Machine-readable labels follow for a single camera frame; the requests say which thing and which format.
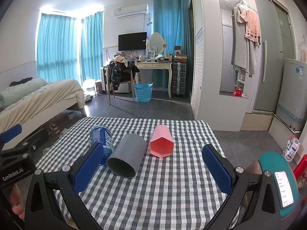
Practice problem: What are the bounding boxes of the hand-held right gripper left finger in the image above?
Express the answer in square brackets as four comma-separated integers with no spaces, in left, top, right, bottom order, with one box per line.
[24,142,105,230]

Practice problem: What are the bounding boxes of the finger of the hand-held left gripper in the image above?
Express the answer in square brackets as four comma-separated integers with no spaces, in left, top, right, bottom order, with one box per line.
[0,124,30,160]

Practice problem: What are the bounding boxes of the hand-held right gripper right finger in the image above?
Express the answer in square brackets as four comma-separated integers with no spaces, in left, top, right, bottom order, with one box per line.
[202,144,281,230]

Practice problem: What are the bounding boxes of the grey cup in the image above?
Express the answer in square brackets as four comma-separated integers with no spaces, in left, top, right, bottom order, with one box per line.
[106,133,147,179]

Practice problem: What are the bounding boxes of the pink faceted cup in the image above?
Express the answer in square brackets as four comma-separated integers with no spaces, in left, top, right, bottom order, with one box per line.
[149,125,174,159]

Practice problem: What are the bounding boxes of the person's left hand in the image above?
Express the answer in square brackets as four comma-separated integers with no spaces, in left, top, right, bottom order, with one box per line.
[9,184,26,220]

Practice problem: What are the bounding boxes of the blue plastic bottle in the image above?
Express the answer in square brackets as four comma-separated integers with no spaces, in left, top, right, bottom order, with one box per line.
[89,125,113,166]

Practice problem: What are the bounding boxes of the white sneakers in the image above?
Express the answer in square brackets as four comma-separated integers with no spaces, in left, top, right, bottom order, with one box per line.
[47,122,59,135]

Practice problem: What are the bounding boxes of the pale green quilt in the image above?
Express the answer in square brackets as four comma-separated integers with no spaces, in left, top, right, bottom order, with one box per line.
[0,78,48,109]

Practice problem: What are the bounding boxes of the teal device with screen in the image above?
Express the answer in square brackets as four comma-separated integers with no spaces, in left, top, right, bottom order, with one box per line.
[257,151,300,221]

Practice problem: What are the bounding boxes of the bed with beige sheet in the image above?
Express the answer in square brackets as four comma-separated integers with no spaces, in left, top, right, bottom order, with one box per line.
[0,78,87,135]

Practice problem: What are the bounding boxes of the dark cloth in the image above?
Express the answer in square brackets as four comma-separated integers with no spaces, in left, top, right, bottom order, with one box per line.
[9,77,33,87]

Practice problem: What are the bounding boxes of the grey checkered tablecloth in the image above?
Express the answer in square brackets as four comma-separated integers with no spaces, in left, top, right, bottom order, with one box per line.
[35,117,231,230]

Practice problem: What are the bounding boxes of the smartphone with lit screen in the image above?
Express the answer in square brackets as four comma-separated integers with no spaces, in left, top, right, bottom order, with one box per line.
[274,171,295,209]

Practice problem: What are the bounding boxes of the white pink plastic package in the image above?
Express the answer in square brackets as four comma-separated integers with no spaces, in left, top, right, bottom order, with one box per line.
[282,134,301,163]

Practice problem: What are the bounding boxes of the red container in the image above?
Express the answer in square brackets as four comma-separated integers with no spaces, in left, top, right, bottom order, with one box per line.
[293,154,307,181]

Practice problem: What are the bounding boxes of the clear water jug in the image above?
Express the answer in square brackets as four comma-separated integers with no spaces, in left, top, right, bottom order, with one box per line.
[82,76,96,94]

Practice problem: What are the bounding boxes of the wooden chair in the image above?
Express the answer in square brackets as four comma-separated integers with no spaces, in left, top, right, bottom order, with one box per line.
[107,61,138,105]

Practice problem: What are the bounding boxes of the white low cabinet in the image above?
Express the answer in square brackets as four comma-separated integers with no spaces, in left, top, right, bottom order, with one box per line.
[100,66,111,93]

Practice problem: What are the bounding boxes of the blue plastic laundry basket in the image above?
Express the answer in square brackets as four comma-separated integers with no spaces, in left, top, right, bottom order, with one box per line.
[133,82,154,104]

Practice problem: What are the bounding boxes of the dark grey suitcase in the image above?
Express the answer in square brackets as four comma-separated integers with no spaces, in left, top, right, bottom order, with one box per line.
[171,62,188,98]

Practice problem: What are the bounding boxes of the wide teal curtain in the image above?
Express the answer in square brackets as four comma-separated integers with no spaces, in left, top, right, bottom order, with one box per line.
[35,12,78,82]

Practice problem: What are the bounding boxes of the white louvered wardrobe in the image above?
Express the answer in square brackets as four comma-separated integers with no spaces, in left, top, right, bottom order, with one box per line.
[190,0,252,132]

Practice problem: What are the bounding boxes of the black patterned jacket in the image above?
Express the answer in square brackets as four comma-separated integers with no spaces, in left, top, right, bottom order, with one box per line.
[106,60,140,88]

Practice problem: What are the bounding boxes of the white washing machine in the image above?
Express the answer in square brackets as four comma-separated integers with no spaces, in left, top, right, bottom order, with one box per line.
[275,58,307,133]

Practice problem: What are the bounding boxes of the beige cloth bundle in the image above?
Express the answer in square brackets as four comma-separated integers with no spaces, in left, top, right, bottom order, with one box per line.
[114,55,129,68]

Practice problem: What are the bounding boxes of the stack of cardboard boxes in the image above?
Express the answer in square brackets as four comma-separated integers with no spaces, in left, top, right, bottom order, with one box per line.
[174,45,188,63]

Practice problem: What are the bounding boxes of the narrow teal curtain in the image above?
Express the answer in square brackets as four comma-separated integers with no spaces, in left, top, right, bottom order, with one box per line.
[80,11,104,82]

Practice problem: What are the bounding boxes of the cream dressing table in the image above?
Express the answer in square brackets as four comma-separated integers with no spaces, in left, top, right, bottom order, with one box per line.
[134,61,173,98]

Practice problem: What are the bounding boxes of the grey hanging towel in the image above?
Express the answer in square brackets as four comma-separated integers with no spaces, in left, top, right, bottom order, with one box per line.
[231,6,256,75]

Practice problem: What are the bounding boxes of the frosted glass door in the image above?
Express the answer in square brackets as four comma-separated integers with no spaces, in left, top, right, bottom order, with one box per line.
[248,0,296,114]

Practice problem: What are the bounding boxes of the black television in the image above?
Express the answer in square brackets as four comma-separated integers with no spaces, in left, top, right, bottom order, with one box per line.
[118,32,148,52]

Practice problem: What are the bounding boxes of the oval vanity mirror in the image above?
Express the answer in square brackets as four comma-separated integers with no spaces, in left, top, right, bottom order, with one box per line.
[146,32,166,56]

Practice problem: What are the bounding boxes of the pink hanging towel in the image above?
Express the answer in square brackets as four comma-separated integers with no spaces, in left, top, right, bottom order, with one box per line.
[244,8,262,46]

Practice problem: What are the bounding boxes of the tall teal curtain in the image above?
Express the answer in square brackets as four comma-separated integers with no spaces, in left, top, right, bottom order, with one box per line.
[153,0,193,94]

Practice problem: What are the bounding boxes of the beige hanging cloth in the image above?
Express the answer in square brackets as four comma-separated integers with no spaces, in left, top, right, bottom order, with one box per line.
[236,6,250,25]

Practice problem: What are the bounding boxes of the white air conditioner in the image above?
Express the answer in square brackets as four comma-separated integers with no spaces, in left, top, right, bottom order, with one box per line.
[114,3,149,19]

